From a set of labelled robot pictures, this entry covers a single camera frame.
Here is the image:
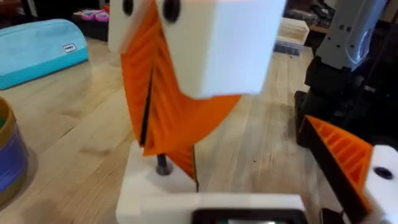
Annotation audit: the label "left gripper bare white left finger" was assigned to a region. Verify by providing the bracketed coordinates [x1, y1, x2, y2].
[116, 141, 200, 224]

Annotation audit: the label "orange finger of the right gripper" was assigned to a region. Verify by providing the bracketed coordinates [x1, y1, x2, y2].
[108, 0, 161, 147]
[143, 0, 287, 157]

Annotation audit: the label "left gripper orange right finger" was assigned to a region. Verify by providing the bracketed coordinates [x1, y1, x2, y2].
[298, 114, 398, 224]

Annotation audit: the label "orange ribbed wedge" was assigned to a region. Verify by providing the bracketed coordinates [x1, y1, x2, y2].
[163, 144, 200, 192]

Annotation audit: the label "small black screw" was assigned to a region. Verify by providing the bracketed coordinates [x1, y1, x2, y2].
[156, 154, 172, 177]

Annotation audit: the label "pink toy blocks heap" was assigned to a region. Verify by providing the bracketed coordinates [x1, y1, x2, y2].
[73, 4, 110, 23]

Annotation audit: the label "dark tool clutter heap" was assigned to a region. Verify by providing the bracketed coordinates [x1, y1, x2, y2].
[284, 0, 336, 29]

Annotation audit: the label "light blue zip bag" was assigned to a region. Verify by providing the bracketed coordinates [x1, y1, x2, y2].
[0, 18, 90, 91]

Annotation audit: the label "blue and tan toy tub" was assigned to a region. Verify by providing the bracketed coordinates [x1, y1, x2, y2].
[0, 96, 29, 207]

